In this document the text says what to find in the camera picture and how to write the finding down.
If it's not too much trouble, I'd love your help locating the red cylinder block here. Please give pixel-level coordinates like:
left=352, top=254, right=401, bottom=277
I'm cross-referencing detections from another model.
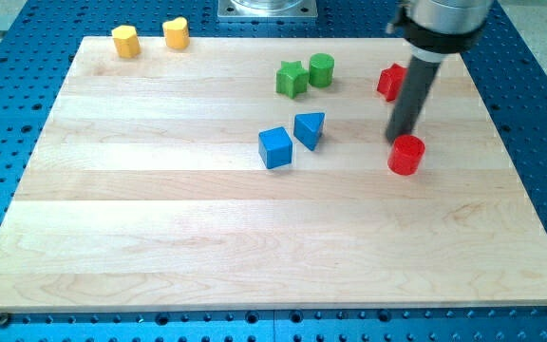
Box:
left=387, top=135, right=425, bottom=176

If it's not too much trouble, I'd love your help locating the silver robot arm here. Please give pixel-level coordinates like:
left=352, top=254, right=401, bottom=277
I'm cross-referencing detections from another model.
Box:
left=386, top=0, right=493, bottom=64

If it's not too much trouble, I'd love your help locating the blue cube block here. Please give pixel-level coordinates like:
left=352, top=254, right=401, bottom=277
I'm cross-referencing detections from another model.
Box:
left=258, top=126, right=292, bottom=169

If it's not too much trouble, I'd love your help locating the blue triangle block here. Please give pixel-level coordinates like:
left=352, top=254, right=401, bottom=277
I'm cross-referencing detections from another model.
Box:
left=293, top=112, right=325, bottom=151

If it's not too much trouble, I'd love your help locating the green star block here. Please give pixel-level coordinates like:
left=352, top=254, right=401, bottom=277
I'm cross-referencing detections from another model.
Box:
left=275, top=61, right=310, bottom=99

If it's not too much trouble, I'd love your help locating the wooden board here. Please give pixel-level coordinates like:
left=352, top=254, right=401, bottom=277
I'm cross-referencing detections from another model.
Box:
left=0, top=36, right=547, bottom=313

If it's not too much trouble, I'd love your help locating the green cylinder block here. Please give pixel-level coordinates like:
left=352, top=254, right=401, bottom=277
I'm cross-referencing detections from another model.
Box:
left=309, top=53, right=334, bottom=88

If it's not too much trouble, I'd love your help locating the red star block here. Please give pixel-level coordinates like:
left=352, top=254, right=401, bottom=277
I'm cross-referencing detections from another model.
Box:
left=376, top=64, right=407, bottom=102

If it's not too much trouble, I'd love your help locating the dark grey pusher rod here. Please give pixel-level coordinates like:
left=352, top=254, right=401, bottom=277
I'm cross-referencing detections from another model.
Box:
left=385, top=56, right=441, bottom=144

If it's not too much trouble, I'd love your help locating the yellow heart block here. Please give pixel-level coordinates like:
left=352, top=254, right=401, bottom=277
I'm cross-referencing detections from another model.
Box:
left=162, top=16, right=190, bottom=50

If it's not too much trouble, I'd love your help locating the yellow hexagon block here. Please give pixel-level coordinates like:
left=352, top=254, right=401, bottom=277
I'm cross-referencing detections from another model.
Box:
left=111, top=25, right=141, bottom=59

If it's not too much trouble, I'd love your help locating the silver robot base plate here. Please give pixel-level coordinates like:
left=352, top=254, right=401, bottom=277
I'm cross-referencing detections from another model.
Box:
left=217, top=0, right=318, bottom=20

